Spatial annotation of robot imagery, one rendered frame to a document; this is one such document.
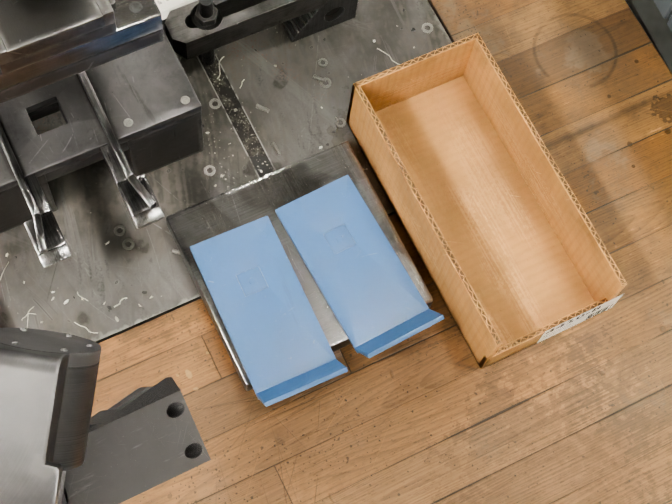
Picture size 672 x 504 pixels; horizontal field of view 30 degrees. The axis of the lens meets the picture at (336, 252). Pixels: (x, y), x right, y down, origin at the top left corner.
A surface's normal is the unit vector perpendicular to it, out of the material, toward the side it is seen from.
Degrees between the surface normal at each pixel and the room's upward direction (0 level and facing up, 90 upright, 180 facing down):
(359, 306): 0
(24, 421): 26
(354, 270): 0
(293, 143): 0
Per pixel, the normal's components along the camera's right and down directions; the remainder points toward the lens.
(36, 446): 0.00, 0.08
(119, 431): 0.26, 0.12
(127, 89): 0.07, -0.35
